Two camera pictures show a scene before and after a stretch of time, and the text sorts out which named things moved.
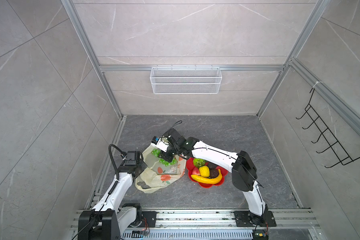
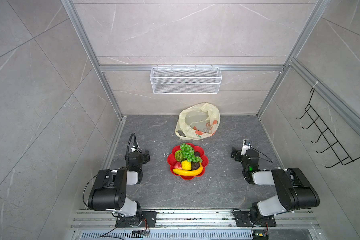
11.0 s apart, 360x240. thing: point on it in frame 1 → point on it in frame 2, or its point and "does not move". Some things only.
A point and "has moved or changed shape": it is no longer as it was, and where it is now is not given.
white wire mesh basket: x=186 y=80 does not move
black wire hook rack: x=324 y=131 does not move
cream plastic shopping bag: x=157 y=176 → x=199 y=122
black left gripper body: x=141 y=166 does not move
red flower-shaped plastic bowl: x=190 y=165 has moved or changed shape
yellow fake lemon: x=204 y=171 → x=186 y=165
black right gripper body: x=171 y=151 → x=240 y=158
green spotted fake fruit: x=199 y=162 has moved or changed shape
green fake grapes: x=156 y=152 has moved or changed shape
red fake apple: x=195 y=171 → x=178 y=165
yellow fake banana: x=212 y=181 → x=187 y=172
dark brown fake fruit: x=213 y=173 → x=194 y=166
